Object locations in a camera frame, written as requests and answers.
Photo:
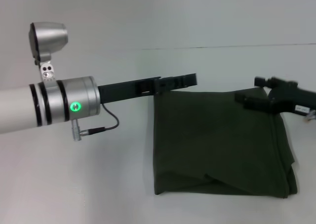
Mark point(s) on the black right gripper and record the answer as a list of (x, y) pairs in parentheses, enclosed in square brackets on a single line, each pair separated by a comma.
[(291, 98)]

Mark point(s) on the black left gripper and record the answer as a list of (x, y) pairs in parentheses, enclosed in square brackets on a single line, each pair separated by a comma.
[(123, 90)]

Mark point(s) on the dark green FREE t-shirt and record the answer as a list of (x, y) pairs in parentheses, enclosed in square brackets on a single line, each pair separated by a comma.
[(209, 140)]

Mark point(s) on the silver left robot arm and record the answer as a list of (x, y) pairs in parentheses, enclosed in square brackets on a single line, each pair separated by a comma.
[(37, 105)]

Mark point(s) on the right gripper silver plug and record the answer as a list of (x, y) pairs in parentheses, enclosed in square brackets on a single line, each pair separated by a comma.
[(310, 115)]

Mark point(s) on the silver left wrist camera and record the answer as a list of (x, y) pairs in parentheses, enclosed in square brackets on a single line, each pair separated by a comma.
[(47, 41)]

